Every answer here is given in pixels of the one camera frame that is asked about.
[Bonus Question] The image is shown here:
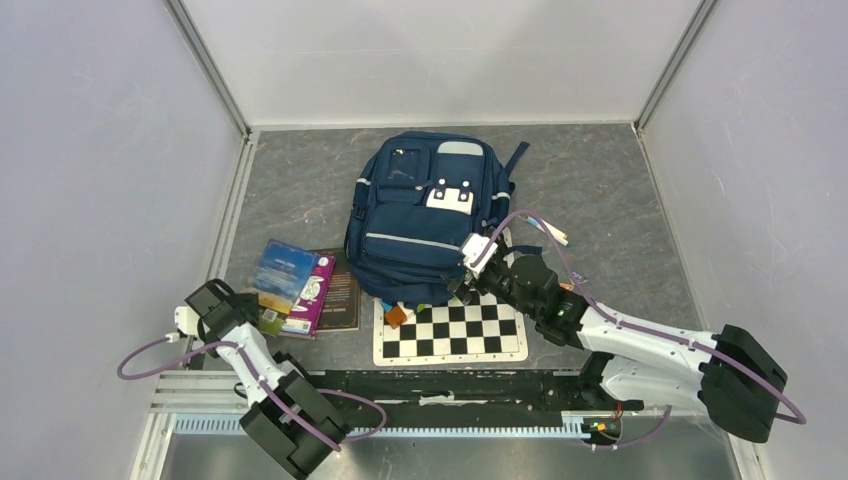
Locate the blue landscape cover book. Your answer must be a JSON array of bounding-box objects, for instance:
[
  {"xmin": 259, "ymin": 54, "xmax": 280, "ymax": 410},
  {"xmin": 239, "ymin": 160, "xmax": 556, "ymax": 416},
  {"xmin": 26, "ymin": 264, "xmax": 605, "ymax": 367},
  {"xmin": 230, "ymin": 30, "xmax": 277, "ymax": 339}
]
[{"xmin": 247, "ymin": 239, "xmax": 318, "ymax": 336}]

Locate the purple book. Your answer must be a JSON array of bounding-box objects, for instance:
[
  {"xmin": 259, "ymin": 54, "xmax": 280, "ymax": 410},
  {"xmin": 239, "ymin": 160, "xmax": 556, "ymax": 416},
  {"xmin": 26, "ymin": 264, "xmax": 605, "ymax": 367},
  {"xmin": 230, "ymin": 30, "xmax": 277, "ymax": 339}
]
[{"xmin": 280, "ymin": 250, "xmax": 336, "ymax": 338}]

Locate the black hardcover book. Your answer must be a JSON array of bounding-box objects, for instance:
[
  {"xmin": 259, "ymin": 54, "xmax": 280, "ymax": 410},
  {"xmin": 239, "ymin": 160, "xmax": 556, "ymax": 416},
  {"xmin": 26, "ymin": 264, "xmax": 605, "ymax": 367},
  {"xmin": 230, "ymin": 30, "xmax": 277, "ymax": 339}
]
[{"xmin": 316, "ymin": 248, "xmax": 361, "ymax": 333}]

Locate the navy blue backpack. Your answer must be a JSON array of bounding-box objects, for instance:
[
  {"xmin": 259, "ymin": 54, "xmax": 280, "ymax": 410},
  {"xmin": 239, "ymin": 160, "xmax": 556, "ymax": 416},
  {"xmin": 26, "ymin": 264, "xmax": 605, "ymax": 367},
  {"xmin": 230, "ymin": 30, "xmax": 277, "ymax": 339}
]
[{"xmin": 344, "ymin": 130, "xmax": 529, "ymax": 305}]

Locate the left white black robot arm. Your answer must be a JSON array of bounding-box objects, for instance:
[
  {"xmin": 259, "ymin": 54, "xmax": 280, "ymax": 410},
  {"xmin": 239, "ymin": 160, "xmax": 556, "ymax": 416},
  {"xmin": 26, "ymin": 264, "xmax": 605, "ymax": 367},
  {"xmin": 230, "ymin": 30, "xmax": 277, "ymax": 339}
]
[{"xmin": 185, "ymin": 278, "xmax": 351, "ymax": 479}]

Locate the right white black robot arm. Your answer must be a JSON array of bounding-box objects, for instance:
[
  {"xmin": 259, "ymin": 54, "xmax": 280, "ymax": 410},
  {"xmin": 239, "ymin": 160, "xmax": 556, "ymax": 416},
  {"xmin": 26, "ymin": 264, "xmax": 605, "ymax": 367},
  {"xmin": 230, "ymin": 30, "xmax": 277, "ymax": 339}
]
[{"xmin": 448, "ymin": 256, "xmax": 788, "ymax": 443}]

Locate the black and white chessboard mat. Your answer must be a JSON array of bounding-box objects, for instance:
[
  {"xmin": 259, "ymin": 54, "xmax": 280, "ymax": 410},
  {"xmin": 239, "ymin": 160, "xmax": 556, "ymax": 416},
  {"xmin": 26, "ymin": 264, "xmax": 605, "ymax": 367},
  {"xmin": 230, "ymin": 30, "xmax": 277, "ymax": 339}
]
[{"xmin": 372, "ymin": 294, "xmax": 529, "ymax": 367}]

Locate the yellow tipped white marker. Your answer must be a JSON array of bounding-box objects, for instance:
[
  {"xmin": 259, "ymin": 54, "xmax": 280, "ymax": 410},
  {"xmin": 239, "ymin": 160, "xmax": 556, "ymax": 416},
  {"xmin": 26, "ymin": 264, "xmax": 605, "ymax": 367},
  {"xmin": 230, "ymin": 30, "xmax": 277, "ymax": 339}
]
[{"xmin": 526, "ymin": 217, "xmax": 569, "ymax": 247}]

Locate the brown orange toy block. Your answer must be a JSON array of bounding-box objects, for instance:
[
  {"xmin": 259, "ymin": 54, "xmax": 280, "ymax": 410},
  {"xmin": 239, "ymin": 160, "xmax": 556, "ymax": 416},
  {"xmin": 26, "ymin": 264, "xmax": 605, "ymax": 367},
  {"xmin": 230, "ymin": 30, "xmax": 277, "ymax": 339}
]
[{"xmin": 383, "ymin": 304, "xmax": 408, "ymax": 330}]

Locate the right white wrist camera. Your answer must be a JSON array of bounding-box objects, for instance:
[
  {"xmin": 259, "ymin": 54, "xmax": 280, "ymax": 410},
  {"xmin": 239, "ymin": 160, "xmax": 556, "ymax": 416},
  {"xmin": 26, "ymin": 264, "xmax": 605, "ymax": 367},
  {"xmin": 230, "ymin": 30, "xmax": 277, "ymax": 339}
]
[{"xmin": 460, "ymin": 233, "xmax": 498, "ymax": 278}]

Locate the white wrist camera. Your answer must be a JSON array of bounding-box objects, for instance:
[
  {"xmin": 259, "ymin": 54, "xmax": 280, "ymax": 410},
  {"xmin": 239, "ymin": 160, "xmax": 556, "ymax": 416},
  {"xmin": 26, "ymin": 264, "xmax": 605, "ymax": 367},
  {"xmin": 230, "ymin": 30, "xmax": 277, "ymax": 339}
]
[
  {"xmin": 460, "ymin": 233, "xmax": 498, "ymax": 278},
  {"xmin": 165, "ymin": 305, "xmax": 200, "ymax": 343}
]

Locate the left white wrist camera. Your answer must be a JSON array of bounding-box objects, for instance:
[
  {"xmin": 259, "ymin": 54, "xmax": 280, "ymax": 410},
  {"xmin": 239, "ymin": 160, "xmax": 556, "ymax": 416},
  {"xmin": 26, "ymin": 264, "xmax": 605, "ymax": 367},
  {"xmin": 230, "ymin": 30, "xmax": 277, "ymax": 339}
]
[{"xmin": 165, "ymin": 305, "xmax": 200, "ymax": 343}]

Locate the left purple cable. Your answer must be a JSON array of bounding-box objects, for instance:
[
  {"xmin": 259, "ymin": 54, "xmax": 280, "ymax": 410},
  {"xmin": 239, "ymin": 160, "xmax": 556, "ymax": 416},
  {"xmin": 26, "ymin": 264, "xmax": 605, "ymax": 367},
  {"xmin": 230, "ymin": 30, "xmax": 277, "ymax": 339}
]
[{"xmin": 116, "ymin": 337, "xmax": 389, "ymax": 453}]

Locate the aluminium frame rail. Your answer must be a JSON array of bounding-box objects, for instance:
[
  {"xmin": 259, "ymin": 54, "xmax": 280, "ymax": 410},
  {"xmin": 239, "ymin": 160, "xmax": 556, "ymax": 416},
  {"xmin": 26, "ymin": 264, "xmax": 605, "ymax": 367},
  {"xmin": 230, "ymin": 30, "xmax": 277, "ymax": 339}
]
[{"xmin": 148, "ymin": 370, "xmax": 753, "ymax": 440}]

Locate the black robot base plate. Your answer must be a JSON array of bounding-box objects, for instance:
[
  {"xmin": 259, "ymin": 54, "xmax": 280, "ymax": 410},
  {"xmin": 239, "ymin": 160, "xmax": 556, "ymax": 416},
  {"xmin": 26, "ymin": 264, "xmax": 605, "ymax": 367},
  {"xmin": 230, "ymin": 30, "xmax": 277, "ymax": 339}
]
[{"xmin": 251, "ymin": 368, "xmax": 645, "ymax": 429}]

